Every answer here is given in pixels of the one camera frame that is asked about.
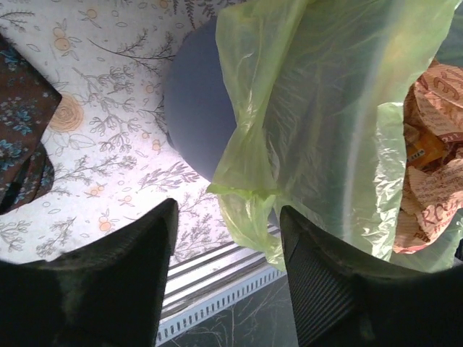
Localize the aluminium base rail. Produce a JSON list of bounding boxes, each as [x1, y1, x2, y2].
[[154, 241, 285, 346]]

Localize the brown floral necktie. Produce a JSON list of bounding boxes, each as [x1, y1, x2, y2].
[[1, 37, 61, 215]]

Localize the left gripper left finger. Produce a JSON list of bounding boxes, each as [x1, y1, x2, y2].
[[1, 199, 179, 346]]

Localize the blue trash bin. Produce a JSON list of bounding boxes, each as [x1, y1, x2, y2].
[[163, 18, 237, 181]]

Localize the green trash bag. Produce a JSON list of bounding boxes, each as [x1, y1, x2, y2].
[[209, 1, 462, 273]]

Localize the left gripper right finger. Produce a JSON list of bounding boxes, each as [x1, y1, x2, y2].
[[280, 206, 462, 346]]

